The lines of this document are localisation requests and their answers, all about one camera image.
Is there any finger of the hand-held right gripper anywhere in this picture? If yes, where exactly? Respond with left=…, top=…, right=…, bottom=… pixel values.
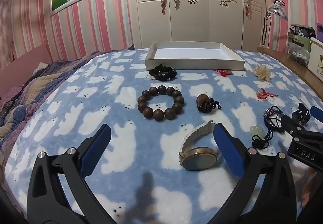
left=310, top=106, right=323, bottom=123
left=281, top=114, right=323, bottom=146

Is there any brown pendant with black cord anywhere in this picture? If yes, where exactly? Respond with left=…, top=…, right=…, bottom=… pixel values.
left=196, top=93, right=224, bottom=113

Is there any person's right hand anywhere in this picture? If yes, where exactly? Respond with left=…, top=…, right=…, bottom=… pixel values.
left=301, top=167, right=317, bottom=207

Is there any cream flower hair clip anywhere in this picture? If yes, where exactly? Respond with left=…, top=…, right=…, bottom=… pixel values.
left=253, top=64, right=272, bottom=82

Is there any gold wristwatch with beige band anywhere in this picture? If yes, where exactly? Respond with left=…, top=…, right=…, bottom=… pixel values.
left=179, top=120, right=220, bottom=171

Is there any striped purple quilt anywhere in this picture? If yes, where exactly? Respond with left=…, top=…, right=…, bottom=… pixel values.
left=0, top=51, right=101, bottom=149

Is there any jade pendant with black cord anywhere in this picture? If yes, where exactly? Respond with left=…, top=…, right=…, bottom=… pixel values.
left=249, top=125, right=274, bottom=150

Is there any red string bracelet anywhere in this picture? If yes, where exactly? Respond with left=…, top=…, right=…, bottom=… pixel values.
left=256, top=88, right=278, bottom=100

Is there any wooden bed frame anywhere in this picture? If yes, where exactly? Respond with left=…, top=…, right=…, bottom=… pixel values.
left=257, top=46, right=323, bottom=101

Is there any black braided leather bracelet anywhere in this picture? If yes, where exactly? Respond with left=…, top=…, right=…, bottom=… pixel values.
left=263, top=106, right=288, bottom=134

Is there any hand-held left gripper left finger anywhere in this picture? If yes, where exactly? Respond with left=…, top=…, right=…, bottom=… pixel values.
left=26, top=124, right=119, bottom=224

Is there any white shallow tray box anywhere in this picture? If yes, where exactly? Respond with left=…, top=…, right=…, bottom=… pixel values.
left=145, top=42, right=246, bottom=71

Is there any red knot cord charm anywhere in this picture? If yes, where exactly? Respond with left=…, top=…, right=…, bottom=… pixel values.
left=214, top=69, right=234, bottom=78

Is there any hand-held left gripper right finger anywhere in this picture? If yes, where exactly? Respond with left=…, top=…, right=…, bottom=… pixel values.
left=208, top=123, right=302, bottom=224

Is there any white box with bear print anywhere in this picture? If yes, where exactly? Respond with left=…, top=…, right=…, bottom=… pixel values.
left=308, top=37, right=323, bottom=77

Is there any white wardrobe with scroll ornaments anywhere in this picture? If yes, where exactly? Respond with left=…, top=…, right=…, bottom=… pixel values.
left=125, top=0, right=268, bottom=50

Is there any green storage box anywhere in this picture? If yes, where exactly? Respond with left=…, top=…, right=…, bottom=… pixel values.
left=288, top=35, right=313, bottom=66

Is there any brown wooden bead bracelet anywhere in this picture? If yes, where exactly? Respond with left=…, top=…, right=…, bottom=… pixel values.
left=137, top=86, right=185, bottom=120

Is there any silver desk lamp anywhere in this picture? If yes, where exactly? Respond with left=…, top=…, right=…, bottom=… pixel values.
left=260, top=0, right=289, bottom=46

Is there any black hair claw clip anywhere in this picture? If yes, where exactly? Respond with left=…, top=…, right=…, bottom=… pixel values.
left=292, top=103, right=311, bottom=126

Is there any pink headboard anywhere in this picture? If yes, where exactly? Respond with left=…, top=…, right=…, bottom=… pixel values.
left=0, top=44, right=52, bottom=93

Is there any patterned pouch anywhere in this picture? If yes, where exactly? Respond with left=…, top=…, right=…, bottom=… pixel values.
left=288, top=24, right=317, bottom=38

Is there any blue polar bear blanket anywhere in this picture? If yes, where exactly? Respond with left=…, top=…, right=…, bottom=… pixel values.
left=4, top=48, right=323, bottom=224

